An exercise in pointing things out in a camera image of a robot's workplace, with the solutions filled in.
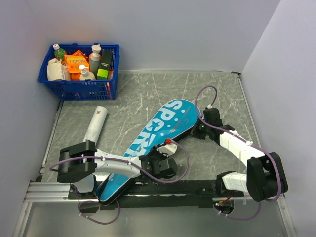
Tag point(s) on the black green box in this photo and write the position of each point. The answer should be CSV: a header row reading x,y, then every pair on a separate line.
x,y
105,65

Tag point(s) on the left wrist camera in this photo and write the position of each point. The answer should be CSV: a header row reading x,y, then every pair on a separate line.
x,y
168,148

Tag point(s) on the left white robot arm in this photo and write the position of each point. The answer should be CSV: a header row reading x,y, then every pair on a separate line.
x,y
78,163

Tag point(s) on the grey pump bottle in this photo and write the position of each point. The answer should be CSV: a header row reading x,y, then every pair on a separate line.
x,y
94,59

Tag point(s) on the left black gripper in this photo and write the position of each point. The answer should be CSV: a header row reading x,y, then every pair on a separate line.
x,y
164,156

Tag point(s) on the aluminium rail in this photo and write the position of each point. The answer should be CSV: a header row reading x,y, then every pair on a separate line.
x,y
56,192

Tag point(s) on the blue racket cover bag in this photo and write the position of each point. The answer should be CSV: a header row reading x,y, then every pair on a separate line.
x,y
174,120

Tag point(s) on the beige pump bottle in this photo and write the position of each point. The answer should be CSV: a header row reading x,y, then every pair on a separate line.
x,y
86,74

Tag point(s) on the beige cloth bag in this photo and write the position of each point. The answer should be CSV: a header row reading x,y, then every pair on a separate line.
x,y
56,71

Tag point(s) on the orange snack packet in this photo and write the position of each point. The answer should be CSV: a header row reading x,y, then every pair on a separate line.
x,y
75,60

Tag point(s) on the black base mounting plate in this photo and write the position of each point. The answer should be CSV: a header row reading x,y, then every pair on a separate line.
x,y
187,193

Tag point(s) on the blue plastic basket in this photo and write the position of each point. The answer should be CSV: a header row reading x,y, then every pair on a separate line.
x,y
83,90

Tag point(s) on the green drink bottle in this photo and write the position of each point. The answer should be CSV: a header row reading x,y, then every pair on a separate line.
x,y
59,52

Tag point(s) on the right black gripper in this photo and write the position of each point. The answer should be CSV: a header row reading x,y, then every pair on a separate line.
x,y
195,131

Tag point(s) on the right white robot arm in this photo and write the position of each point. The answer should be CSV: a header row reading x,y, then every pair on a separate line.
x,y
264,177

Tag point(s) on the white shuttlecock tube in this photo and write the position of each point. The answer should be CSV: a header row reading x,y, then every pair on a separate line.
x,y
96,124

